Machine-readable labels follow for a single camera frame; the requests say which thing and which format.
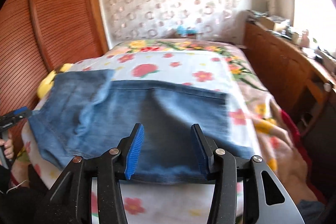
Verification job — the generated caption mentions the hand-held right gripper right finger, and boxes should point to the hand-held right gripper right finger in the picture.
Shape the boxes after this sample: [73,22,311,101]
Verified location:
[190,123,306,224]

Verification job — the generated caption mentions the floral blanket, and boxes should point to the floral blanket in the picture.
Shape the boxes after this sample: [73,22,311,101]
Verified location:
[109,39,327,205]

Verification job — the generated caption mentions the long wooden cabinet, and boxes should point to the long wooden cabinet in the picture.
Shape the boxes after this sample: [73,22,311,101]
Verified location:
[244,21,336,135]

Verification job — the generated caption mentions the bed with floral sheet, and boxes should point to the bed with floral sheet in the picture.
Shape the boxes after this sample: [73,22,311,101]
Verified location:
[16,52,263,224]

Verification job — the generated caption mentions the wooden framed window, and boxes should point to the wooden framed window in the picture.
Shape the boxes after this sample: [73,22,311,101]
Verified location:
[289,0,336,56]

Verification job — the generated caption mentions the person's dark clothing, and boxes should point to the person's dark clothing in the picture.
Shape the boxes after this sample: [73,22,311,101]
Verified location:
[0,161,51,224]

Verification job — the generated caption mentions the pink bottle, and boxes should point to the pink bottle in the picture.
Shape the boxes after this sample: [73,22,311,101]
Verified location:
[301,30,311,47]

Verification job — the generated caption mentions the yellow plush toy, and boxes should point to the yellow plush toy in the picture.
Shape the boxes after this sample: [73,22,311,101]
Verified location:
[37,63,73,98]

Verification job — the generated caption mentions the cardboard box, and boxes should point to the cardboard box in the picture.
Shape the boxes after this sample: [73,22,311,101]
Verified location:
[259,15,284,32]

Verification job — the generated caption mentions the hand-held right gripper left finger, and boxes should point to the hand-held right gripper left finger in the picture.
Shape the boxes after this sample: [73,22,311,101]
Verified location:
[43,123,145,224]

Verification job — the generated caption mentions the wooden louvered wardrobe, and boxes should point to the wooden louvered wardrobe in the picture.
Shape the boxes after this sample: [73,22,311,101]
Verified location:
[0,0,109,130]

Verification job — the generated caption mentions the blue denim pants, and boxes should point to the blue denim pants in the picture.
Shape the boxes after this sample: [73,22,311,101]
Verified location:
[28,69,260,185]

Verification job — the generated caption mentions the person's left hand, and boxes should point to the person's left hand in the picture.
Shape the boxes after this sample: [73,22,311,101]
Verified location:
[4,138,14,161]

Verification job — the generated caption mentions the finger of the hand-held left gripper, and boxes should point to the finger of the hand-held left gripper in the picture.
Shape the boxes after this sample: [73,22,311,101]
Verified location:
[0,107,32,125]

